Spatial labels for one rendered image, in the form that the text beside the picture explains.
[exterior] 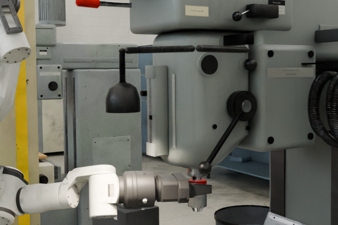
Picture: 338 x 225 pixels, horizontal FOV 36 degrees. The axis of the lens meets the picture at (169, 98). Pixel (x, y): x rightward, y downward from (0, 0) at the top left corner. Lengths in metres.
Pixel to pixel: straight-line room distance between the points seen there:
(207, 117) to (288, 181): 0.49
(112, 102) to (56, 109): 8.61
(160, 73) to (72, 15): 9.57
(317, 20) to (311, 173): 0.43
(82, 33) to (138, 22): 9.52
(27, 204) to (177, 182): 0.37
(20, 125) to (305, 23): 1.89
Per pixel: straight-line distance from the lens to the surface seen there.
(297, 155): 1.54
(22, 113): 2.86
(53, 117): 9.64
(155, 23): 1.17
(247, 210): 3.57
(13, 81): 1.26
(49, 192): 1.28
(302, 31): 1.32
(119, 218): 1.58
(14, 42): 1.14
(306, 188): 1.53
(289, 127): 1.28
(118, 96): 1.04
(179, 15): 1.10
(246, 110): 1.18
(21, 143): 2.87
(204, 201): 1.28
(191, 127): 1.15
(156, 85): 1.17
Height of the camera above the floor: 1.54
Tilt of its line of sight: 3 degrees down
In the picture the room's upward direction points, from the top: 1 degrees counter-clockwise
